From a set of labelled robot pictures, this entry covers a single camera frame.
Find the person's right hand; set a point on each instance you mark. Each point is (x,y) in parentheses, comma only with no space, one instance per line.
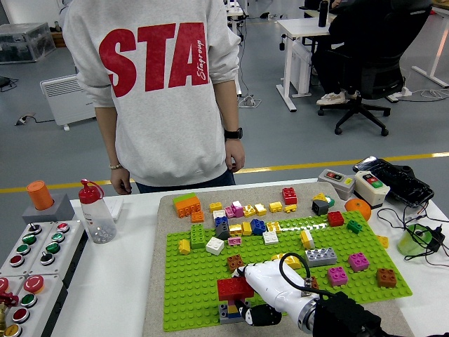
(121,180)

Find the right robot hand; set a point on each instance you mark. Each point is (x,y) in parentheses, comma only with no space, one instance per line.
(273,288)

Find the person's left hand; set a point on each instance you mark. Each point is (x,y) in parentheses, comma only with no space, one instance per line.
(234,154)

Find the large red brick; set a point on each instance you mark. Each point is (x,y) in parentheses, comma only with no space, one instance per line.
(233,288)

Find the pink square brick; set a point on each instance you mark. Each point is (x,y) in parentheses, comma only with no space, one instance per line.
(337,276)
(358,262)

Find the person's left forearm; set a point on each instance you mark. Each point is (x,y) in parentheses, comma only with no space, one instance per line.
(226,105)

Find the person's right forearm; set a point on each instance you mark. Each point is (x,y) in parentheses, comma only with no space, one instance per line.
(107,137)

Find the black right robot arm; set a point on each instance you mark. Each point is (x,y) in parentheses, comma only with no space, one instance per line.
(343,317)

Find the yellow curved brick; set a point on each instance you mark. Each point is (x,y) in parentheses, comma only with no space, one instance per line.
(293,261)

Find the brown square brick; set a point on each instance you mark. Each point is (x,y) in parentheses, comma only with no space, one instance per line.
(235,263)
(314,283)
(386,278)

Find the pink stacked brick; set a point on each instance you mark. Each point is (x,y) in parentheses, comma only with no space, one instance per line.
(233,303)

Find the yellow flat stacked brick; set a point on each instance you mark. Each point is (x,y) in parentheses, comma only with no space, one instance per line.
(231,309)

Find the blue flat stacked brick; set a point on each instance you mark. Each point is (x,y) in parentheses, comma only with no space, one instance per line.
(232,314)

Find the tall pink brick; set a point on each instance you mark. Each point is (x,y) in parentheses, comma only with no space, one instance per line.
(238,209)

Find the long grey brick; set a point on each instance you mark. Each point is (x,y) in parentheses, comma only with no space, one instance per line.
(320,257)

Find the grey base brick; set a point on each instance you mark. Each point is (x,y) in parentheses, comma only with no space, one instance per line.
(223,313)

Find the small light pink brick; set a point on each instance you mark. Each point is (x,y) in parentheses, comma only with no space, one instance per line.
(229,212)

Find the yellow and white brick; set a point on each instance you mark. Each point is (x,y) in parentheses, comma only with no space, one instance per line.
(307,240)

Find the small pink flat brick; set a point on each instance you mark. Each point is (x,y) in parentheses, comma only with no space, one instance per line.
(234,241)

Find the blue square brick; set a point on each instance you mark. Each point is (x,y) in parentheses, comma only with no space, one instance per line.
(258,227)

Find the lime flat brick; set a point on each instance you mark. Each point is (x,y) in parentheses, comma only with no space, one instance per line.
(183,197)

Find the small blue brick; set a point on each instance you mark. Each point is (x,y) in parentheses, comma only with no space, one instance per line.
(221,222)

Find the tall red brick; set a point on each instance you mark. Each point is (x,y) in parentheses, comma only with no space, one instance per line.
(289,196)

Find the large orange brick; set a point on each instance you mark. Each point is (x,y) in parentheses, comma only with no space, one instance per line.
(187,208)

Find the small orange brick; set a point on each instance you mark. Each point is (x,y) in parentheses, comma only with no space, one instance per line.
(197,217)

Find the dark grey sloped brick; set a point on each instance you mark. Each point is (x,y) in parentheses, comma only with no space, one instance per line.
(222,231)

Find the small yellow brick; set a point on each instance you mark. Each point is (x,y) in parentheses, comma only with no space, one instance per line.
(290,208)

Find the green baseplate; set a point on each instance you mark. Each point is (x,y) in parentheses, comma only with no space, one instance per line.
(196,274)

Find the tall lime brick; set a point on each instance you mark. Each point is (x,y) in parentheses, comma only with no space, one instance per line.
(198,237)

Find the dark grey square brick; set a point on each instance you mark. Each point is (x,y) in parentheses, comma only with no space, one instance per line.
(320,208)

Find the red square brick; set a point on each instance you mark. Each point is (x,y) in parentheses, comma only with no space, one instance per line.
(335,219)

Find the yellow sloped brick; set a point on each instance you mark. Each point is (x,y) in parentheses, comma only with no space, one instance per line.
(319,197)

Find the dark green brick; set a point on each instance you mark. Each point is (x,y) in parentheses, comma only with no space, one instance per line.
(354,227)

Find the small green white brick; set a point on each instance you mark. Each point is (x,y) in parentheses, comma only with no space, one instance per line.
(330,201)

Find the black smartwatch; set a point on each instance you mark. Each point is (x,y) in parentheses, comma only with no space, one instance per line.
(233,133)

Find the white flat plate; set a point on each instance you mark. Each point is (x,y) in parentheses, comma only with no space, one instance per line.
(118,209)

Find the clear bottle red cap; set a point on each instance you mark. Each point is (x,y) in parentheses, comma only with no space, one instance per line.
(97,217)

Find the grey square block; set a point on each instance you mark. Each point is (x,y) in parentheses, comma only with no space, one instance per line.
(63,210)

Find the orange cylinder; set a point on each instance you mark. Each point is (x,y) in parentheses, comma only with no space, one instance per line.
(39,194)

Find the grey push-button box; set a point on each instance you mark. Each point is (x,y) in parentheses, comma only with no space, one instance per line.
(26,244)
(56,242)

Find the white panel heater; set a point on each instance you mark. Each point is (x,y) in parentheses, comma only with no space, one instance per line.
(66,102)

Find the white computer case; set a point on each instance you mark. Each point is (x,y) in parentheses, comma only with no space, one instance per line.
(300,70)

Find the orange fruit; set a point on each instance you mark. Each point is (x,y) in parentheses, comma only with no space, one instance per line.
(358,209)

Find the floor socket box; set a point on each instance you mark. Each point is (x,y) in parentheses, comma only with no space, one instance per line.
(22,119)

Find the black hanging adapter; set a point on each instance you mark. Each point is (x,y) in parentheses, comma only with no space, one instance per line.
(282,44)

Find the seated person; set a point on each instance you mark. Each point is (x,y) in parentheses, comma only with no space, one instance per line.
(328,66)

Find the green translucent cup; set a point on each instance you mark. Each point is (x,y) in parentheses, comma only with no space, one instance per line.
(408,245)

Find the white desk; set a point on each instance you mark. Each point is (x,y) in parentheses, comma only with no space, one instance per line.
(235,10)
(429,74)
(305,26)

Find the grey emergency-stop button box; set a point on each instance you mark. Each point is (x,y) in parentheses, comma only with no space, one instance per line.
(42,302)
(12,286)

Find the black floor device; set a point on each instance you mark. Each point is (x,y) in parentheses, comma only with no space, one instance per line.
(3,82)

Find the wooden crate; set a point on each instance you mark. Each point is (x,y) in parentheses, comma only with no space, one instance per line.
(59,38)

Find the black bottle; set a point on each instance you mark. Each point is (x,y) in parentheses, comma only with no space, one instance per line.
(322,14)

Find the black plastic tray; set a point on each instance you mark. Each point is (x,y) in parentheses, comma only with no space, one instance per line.
(403,182)

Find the clear storage box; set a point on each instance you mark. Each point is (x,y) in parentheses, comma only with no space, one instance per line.
(24,42)

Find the black plug adapter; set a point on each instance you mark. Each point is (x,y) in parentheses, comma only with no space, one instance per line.
(436,234)

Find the brass fitting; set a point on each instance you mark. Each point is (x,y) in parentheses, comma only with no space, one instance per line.
(2,316)

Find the white power strip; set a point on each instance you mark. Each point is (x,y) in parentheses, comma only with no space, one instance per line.
(405,92)

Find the black office chair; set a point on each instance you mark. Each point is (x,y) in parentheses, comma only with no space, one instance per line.
(379,42)

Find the grey two-button switch box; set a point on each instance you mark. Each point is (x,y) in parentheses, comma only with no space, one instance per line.
(333,177)

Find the white two-button switch box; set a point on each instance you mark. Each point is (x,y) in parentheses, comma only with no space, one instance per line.
(372,193)

